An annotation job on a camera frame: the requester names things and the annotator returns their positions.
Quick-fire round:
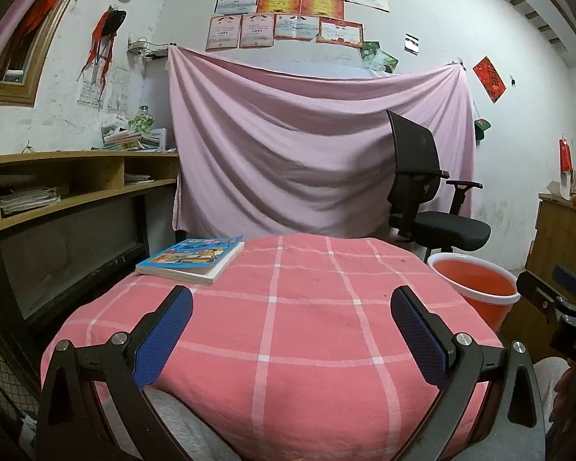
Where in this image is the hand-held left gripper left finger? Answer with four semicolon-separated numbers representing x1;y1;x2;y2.
36;285;195;461

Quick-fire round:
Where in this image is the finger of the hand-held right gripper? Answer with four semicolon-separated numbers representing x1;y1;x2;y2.
552;265;576;301
516;271;566;323

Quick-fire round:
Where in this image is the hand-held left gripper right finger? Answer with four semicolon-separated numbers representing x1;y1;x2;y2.
386;285;548;461

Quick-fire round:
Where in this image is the orange plastic bucket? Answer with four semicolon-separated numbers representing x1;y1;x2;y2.
427;252;521;332

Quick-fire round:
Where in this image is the person's right hand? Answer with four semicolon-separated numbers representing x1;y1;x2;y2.
550;367;576;426

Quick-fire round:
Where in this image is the wooden cabinet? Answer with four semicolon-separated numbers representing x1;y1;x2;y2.
525;192;576;298

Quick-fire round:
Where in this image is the blue illustrated book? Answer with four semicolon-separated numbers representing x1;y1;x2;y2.
135;235;245;286

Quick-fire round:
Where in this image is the black office chair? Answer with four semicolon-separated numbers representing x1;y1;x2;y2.
385;109;492;262

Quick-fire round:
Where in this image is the pink checked tablecloth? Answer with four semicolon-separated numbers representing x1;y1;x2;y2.
39;233;505;461

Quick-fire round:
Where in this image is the red white hanging ornament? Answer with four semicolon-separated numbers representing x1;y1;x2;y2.
558;137;574;200

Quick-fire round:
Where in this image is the dark wicker chair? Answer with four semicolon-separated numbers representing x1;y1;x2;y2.
0;293;44;461

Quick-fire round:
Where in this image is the stack of loose papers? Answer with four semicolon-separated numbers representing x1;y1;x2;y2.
0;186;62;216

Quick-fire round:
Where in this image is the wooden shelf desk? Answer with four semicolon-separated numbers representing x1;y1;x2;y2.
0;150;180;337

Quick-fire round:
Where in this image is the stack of books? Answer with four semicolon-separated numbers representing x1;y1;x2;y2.
103;127;169;151

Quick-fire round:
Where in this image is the glass jar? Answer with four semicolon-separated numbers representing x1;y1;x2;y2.
132;104;155;133

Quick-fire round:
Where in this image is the white packet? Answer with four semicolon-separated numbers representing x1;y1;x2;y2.
101;115;130;138

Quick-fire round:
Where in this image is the pink hanging sheet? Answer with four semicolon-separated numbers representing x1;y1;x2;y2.
166;44;476;250

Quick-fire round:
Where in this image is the red black kite decoration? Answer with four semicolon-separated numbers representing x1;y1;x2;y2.
78;6;128;92

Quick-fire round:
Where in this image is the red paper wall decoration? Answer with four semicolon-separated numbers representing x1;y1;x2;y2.
473;56;507;104

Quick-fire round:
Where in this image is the white paper wall chart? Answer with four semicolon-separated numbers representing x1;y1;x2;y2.
106;66;129;113
77;70;107;109

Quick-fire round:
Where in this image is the wooden window frame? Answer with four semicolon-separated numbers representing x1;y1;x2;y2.
0;0;97;106

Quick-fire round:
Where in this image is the wire wall shelf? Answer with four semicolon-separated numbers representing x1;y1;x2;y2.
126;38;171;60

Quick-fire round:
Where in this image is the group of wall certificates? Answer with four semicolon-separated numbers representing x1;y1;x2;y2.
205;0;391;53

